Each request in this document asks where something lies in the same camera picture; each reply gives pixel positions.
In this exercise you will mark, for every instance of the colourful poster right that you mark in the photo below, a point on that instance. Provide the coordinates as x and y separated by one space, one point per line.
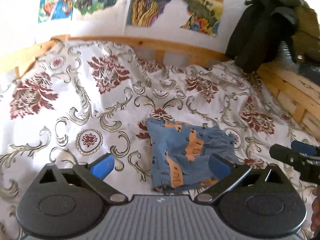
202 16

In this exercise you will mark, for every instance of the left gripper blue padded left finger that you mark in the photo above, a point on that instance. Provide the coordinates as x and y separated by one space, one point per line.
92 177

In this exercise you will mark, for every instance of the wooden bed frame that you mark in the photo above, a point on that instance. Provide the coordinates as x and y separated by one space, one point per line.
296 94

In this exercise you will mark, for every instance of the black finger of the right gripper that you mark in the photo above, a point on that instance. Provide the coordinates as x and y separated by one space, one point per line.
307 166
304 148

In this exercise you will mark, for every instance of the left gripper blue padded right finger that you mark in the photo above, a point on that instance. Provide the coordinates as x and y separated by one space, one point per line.
229 175

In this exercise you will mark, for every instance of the person's right hand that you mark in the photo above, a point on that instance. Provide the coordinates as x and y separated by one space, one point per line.
315 218

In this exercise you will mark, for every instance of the dark jacket on bedpost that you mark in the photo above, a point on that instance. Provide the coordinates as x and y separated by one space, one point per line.
265 25

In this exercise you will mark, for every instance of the blue pants with orange patches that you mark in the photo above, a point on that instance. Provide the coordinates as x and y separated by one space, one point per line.
181 152

